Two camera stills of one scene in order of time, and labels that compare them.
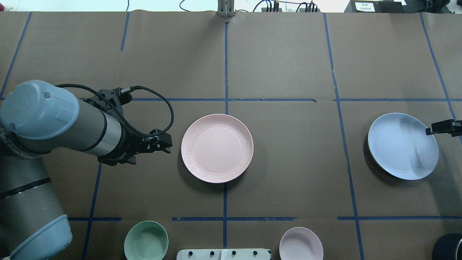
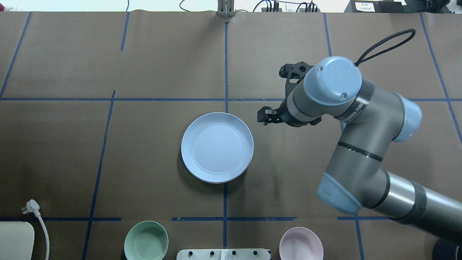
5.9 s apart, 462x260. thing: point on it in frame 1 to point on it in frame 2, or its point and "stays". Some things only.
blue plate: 398,144 to 217,147
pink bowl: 300,243 stays
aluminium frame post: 225,8 stays
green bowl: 146,240 stays
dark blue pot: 448,247 stays
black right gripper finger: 450,126 to 267,115
